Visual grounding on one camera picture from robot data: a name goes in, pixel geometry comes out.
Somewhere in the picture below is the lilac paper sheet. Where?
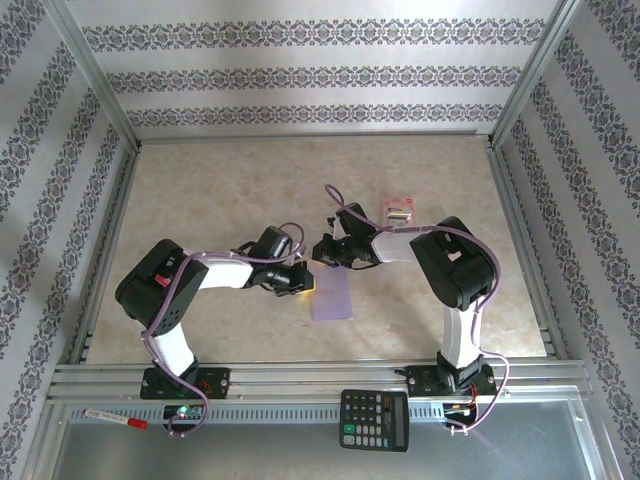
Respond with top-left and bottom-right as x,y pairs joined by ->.
308,267 -> 354,322

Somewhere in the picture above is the pink battery blister pack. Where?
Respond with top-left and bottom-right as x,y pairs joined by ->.
379,195 -> 417,232

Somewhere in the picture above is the black desk calculator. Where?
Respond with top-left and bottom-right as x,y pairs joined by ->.
338,388 -> 411,454

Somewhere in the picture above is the grey metal shelf panel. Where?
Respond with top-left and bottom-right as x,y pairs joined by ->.
37,399 -> 616,480

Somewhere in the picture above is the white marker with red cap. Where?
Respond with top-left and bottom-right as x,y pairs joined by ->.
82,408 -> 150,430

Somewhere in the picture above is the aluminium mounting rail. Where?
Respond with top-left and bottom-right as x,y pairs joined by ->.
47,360 -> 594,402

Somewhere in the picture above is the aluminium back rail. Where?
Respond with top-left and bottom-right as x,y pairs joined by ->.
135,130 -> 496,147

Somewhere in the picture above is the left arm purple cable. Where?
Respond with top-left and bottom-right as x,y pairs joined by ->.
141,222 -> 307,439

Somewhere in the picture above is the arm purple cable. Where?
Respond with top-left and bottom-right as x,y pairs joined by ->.
141,222 -> 307,439
323,183 -> 512,435

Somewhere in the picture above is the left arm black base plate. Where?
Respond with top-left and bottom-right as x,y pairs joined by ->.
139,367 -> 232,400

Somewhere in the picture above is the grey slotted cable duct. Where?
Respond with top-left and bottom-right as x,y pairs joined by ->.
67,405 -> 446,426

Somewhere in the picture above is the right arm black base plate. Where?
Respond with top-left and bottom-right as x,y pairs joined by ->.
404,364 -> 499,400

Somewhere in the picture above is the aluminium side rail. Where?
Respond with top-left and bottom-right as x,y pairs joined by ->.
485,142 -> 571,364
67,144 -> 141,365

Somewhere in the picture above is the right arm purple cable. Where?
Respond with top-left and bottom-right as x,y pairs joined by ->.
323,183 -> 512,435

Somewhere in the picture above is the aluminium frame post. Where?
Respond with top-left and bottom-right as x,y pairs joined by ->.
39,0 -> 141,151
489,0 -> 586,149

